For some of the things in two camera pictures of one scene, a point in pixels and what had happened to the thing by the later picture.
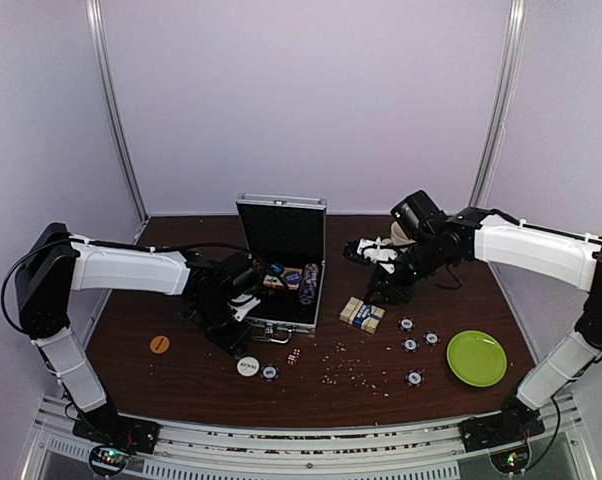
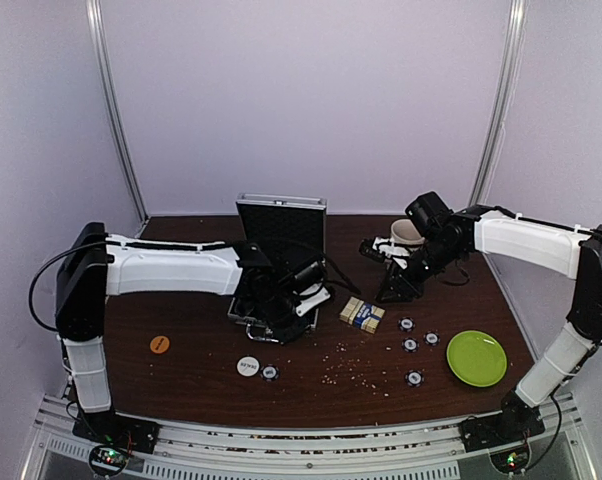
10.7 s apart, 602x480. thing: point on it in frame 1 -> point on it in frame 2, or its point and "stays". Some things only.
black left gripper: [235, 340] -> [285, 335]
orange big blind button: [159, 344] stays
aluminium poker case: [287, 235] stays
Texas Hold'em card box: [361, 314] stays
